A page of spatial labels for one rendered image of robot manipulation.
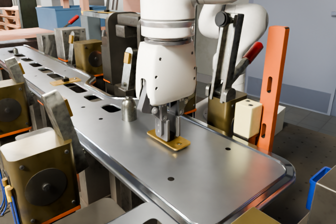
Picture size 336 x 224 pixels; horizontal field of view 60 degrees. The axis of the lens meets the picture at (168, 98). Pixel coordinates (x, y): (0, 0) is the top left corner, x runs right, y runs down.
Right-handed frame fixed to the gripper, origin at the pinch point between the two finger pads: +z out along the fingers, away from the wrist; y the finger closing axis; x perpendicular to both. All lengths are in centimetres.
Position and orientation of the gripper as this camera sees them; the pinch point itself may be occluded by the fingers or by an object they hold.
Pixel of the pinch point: (168, 125)
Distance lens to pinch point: 52.0
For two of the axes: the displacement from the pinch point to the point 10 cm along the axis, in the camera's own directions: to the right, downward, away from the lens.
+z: 0.0, 9.4, 3.5
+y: -7.6, 2.3, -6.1
